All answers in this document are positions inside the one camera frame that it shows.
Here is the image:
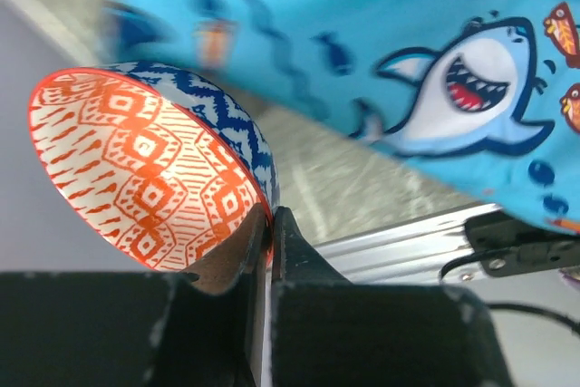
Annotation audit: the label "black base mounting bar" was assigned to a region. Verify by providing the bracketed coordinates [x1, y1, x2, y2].
[439, 211, 579, 283]

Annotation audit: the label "orange diamond patterned bowl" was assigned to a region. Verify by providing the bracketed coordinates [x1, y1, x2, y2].
[28, 62, 280, 271]

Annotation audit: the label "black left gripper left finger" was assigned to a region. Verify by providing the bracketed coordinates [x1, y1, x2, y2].
[1, 206, 267, 386]

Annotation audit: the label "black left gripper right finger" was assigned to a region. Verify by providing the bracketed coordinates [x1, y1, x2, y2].
[271, 207, 512, 386]

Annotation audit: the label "blue shark print shorts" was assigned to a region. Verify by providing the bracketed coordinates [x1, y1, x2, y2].
[104, 0, 579, 234]

